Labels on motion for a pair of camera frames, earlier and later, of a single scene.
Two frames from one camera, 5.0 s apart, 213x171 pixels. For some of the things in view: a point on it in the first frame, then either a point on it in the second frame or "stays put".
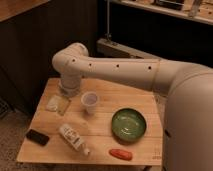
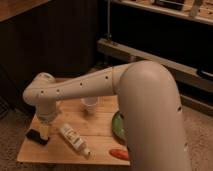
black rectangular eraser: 37,137 stays put
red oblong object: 125,155 stays put
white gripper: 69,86 -> 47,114
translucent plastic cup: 89,100 stays put
